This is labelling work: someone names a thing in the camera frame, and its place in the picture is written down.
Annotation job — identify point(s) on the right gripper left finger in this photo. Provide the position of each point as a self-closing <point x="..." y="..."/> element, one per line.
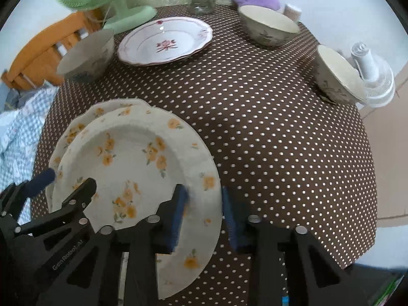
<point x="156" y="234"/>

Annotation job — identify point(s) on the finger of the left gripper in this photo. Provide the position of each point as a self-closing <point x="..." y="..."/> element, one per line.
<point x="13" y="197"/>
<point x="73" y="205"/>

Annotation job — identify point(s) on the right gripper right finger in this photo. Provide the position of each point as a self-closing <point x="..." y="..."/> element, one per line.
<point x="291" y="258"/>

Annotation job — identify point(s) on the yellow floral plate top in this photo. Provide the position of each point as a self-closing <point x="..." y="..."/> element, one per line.
<point x="137" y="155"/>

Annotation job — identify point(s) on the yellow floral plate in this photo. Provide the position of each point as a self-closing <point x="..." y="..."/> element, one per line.
<point x="137" y="155"/>
<point x="81" y="122"/>

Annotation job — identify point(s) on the cream floral bowl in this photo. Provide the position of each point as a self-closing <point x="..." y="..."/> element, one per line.
<point x="336" y="78"/>
<point x="267" y="27"/>

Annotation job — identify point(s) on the blue checkered cloth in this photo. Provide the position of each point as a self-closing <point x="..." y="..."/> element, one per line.
<point x="20" y="134"/>

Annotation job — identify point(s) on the yellow floral plate bottom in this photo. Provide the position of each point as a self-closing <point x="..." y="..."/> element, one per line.
<point x="81" y="122"/>

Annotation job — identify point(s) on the brown polka dot tablecloth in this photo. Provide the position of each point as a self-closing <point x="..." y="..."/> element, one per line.
<point x="295" y="158"/>

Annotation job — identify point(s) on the orange wooden chair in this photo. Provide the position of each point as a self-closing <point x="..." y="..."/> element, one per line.
<point x="37" y="62"/>

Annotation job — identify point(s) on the grey bowl left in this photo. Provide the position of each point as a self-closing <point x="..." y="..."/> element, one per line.
<point x="88" y="59"/>

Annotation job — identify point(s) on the red floral white plate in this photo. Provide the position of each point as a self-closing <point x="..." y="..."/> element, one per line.
<point x="164" y="40"/>

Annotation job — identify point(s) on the white standing fan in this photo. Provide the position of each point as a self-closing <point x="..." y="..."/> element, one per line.
<point x="377" y="76"/>

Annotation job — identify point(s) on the cotton swab container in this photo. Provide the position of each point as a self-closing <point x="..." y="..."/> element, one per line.
<point x="292" y="12"/>

